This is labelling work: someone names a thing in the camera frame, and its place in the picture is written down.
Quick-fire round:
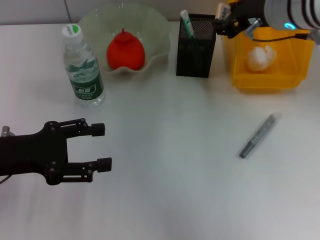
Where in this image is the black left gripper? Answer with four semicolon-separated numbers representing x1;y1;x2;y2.
0;117;113;186

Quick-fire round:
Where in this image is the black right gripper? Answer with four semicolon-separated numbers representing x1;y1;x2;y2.
212;0;268;40

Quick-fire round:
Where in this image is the beige eraser with barcode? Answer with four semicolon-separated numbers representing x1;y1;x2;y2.
216;2;232;20

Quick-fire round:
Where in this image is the green utility knife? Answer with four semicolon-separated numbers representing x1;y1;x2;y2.
180;9;198;40

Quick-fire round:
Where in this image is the white paper ball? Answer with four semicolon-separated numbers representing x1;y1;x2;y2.
246;44;278;73

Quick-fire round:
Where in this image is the green label water bottle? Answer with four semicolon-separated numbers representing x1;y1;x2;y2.
61;23;106;108

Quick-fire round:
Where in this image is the red orange fruit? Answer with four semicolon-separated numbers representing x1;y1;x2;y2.
106;27;146;71

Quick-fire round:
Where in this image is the grey pen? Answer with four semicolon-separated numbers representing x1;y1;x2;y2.
238;113;282;160

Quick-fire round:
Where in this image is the black mesh pen holder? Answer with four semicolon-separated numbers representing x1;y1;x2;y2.
175;12;217;79

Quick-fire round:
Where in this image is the translucent wavy fruit plate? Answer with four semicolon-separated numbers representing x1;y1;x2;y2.
76;2;172;76

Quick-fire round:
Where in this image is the yellow plastic bin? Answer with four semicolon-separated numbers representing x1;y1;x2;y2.
223;0;315;91

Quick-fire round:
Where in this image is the right gripper grey cable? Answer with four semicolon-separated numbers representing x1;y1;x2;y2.
246;17;320;46

